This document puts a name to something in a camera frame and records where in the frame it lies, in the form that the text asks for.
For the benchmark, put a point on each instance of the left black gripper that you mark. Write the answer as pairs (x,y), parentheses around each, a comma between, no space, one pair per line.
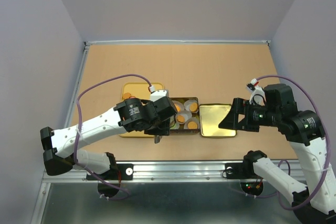
(164,130)

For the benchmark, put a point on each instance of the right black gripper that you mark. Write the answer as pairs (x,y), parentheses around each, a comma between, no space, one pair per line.
(239,105)

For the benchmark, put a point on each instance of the orange fish cookie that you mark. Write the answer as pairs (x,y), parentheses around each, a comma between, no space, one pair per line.
(177,107)

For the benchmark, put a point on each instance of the round tan cookie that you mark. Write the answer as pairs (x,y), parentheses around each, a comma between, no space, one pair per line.
(192,125)
(193,107)

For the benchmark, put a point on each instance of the metal tongs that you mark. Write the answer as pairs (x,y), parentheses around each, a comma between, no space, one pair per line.
(157,139)

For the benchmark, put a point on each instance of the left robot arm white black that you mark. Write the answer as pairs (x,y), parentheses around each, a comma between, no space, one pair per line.
(63,148)

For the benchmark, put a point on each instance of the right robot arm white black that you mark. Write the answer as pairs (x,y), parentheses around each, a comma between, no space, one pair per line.
(274,105)

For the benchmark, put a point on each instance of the white paper cup top left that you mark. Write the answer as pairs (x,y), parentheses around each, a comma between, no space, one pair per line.
(178,103)

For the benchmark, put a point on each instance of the white paper cup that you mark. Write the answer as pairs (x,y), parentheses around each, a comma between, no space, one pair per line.
(176,126)
(187,114)
(178,103)
(191,119)
(188,102)

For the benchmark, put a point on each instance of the orange flower cookie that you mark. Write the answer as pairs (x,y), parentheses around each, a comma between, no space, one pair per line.
(180,119)

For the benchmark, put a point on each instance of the white paper cup centre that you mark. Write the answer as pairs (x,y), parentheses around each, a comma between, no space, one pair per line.
(187,114)

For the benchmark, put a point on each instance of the white paper cup bottom left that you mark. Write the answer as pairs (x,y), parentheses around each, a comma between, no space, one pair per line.
(176,126)

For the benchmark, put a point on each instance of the white paper cup top right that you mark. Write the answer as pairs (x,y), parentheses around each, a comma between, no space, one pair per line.
(188,102)

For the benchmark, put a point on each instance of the square cookie tin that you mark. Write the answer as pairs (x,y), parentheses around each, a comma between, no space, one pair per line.
(181,130)

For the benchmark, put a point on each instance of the gold tin lid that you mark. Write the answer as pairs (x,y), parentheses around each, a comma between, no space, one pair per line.
(210,117)

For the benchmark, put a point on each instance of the white paper cup bottom right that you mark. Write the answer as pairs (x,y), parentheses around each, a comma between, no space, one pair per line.
(191,119)

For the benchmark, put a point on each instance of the gold rectangular tray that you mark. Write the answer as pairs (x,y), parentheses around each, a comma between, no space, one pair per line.
(138,90)

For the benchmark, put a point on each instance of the tan cookie top left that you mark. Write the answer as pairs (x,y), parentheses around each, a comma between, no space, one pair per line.
(126,95)

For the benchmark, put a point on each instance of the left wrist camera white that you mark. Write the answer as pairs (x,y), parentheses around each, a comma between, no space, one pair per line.
(158,94)

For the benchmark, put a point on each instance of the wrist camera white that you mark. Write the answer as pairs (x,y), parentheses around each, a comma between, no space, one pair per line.
(257,95)
(158,94)

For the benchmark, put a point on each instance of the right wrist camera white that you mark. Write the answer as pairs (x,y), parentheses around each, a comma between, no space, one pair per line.
(257,95)

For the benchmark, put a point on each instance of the aluminium rail frame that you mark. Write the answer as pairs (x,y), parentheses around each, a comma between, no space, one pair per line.
(212,73)

